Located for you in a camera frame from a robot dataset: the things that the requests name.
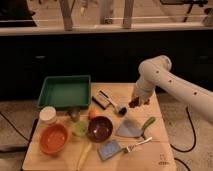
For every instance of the green plastic tray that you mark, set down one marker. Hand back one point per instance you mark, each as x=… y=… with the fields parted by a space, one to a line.
x=63 y=92

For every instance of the dark purple grapes bunch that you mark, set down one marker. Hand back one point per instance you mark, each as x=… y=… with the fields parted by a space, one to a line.
x=134 y=103

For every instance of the wooden table board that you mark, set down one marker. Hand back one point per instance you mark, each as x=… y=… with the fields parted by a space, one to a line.
x=155 y=155

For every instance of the small green cup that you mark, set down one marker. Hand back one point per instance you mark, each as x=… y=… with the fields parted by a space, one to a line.
x=80 y=128

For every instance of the brown rectangular block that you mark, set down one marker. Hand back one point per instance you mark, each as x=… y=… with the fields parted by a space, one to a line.
x=101 y=101

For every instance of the orange fruit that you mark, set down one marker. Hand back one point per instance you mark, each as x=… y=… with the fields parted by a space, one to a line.
x=92 y=113

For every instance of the small metal cup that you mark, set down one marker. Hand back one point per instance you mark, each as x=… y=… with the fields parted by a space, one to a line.
x=74 y=114

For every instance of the silver fork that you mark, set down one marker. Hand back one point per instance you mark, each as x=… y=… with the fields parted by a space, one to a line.
x=130 y=148

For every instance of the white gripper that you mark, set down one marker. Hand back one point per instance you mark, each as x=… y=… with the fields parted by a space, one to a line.
x=142 y=92

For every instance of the white lidded jar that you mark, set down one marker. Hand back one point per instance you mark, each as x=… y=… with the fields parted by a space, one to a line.
x=48 y=115

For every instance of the purple bowl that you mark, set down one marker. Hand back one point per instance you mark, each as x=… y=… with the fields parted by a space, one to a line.
x=99 y=129

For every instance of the black white brush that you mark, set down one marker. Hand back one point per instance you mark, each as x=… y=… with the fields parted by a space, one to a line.
x=120 y=109

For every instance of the yellow banana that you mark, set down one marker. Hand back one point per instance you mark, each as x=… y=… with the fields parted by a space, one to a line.
x=83 y=156

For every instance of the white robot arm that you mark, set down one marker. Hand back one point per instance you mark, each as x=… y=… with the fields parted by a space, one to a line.
x=156 y=72

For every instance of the blue sponge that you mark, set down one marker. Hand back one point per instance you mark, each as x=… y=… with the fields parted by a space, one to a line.
x=108 y=150

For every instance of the orange bowl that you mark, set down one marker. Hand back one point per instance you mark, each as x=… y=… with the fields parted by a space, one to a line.
x=53 y=139

